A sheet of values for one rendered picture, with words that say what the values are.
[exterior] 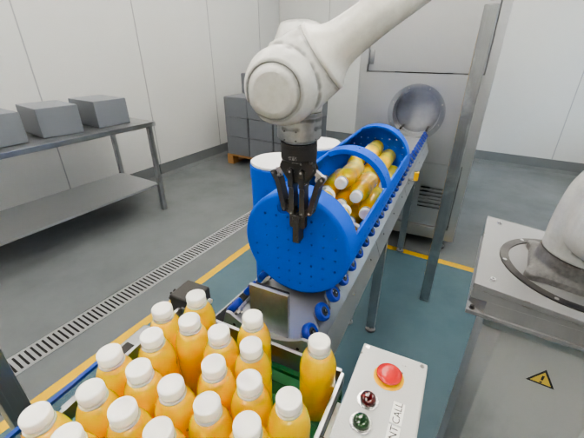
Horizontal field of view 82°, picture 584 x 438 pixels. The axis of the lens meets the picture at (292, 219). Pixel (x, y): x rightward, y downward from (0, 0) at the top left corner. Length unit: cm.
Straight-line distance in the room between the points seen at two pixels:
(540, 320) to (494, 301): 9
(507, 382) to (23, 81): 395
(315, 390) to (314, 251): 31
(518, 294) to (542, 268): 11
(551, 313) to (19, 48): 398
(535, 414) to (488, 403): 10
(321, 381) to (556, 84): 533
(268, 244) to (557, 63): 513
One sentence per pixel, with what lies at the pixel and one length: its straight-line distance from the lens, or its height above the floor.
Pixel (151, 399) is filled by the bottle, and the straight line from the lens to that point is 65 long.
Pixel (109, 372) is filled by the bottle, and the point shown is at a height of 105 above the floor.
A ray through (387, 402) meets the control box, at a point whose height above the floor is 110.
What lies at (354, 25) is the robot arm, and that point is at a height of 156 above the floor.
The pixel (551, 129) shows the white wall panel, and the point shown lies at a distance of 577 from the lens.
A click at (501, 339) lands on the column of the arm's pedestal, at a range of 96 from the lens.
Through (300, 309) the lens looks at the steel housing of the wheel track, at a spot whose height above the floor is 93.
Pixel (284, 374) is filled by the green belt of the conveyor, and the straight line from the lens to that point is 81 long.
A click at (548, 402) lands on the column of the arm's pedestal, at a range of 107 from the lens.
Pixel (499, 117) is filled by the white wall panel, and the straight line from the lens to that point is 572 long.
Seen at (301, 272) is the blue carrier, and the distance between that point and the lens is 87.
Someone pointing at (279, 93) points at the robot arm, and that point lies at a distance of 45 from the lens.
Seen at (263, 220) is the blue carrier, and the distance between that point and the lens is 85.
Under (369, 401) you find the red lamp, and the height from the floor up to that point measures 111.
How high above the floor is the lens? 154
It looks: 27 degrees down
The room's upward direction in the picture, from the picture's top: straight up
